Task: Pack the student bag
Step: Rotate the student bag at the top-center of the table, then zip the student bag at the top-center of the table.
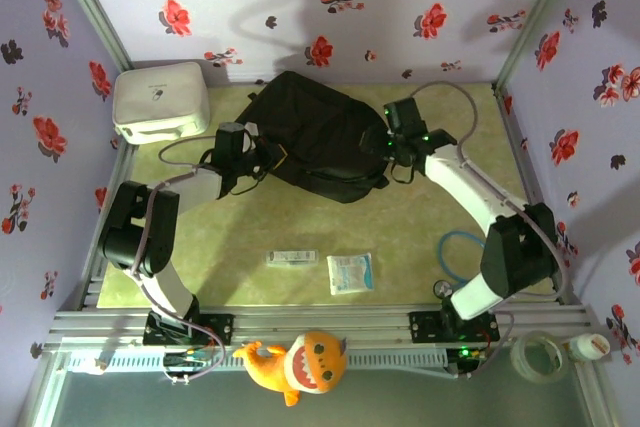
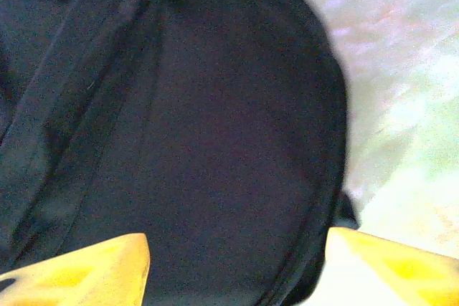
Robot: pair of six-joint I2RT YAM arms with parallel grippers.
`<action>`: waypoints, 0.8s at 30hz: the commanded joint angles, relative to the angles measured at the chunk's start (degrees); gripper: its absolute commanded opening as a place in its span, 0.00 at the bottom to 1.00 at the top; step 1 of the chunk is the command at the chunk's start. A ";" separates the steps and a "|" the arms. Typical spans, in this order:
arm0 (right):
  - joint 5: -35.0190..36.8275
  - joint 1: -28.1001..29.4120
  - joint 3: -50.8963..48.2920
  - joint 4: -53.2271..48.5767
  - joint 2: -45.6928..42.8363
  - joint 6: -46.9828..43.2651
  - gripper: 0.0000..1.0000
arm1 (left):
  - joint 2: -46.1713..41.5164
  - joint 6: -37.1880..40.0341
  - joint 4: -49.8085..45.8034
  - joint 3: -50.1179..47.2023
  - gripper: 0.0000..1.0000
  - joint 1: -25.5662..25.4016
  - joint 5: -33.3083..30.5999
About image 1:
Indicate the black backpack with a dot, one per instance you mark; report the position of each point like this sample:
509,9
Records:
320,137

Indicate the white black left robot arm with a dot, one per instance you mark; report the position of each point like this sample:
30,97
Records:
150,227

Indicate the white zippered storage case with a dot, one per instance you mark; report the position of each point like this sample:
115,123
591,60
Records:
160,102

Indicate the white blue mask packet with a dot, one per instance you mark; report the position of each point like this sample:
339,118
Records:
350,274

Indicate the blue stethoscope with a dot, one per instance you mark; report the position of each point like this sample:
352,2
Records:
441,288

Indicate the orange shark plush toy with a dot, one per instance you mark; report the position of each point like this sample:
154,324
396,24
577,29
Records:
300,362

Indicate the clear tape roll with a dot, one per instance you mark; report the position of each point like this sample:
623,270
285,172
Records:
520,362

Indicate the white pill bottle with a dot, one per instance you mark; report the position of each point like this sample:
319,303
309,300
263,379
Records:
592,346

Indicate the aluminium side rail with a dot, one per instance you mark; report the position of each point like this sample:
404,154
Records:
517,147
107,177

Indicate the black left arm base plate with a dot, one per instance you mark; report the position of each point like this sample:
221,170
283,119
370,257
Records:
220,327

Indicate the aluminium frame rail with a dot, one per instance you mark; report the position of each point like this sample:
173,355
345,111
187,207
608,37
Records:
325,319

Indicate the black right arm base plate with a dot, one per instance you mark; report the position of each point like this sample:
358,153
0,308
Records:
425,327

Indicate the aluminium frame post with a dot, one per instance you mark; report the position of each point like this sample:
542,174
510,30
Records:
90,7
535,12

